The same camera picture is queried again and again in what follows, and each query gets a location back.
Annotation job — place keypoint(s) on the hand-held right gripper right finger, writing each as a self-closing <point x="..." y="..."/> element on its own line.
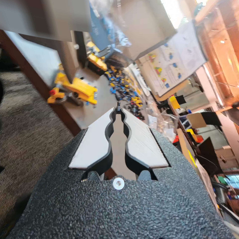
<point x="145" y="147"/>

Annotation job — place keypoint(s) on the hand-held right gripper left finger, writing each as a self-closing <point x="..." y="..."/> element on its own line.
<point x="91" y="145"/>

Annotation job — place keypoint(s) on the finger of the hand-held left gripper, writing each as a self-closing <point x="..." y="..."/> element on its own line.
<point x="68" y="61"/>

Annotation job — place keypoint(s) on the yellow curved panel assembly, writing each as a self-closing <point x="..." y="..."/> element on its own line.
<point x="78" y="89"/>

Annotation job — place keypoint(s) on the grey holed connector piece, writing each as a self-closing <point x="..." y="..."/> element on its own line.
<point x="118" y="108"/>

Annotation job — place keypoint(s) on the grey desk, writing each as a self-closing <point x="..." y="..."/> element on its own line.
<point x="37" y="56"/>

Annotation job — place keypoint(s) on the black block with yellow beams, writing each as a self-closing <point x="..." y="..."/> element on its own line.
<point x="97" y="59"/>

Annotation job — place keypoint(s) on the small clear parts bag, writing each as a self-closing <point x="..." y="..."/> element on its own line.
<point x="164" y="123"/>

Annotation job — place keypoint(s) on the long wood edged table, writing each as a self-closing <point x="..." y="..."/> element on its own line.
<point x="186" y="149"/>

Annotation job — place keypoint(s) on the clear plastic bags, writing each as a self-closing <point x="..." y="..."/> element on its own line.
<point x="115" y="28"/>

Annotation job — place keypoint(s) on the yellow paper note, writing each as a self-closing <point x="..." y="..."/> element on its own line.
<point x="192" y="158"/>

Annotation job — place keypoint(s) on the cluttered side table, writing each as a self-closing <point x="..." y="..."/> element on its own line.
<point x="192" y="119"/>

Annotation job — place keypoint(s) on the pile of small building pieces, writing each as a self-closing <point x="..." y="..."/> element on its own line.
<point x="123" y="87"/>

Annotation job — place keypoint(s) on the cardboard box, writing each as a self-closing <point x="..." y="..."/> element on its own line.
<point x="145" y="28"/>

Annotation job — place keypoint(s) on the wood framed display board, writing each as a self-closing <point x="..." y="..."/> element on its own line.
<point x="173" y="61"/>

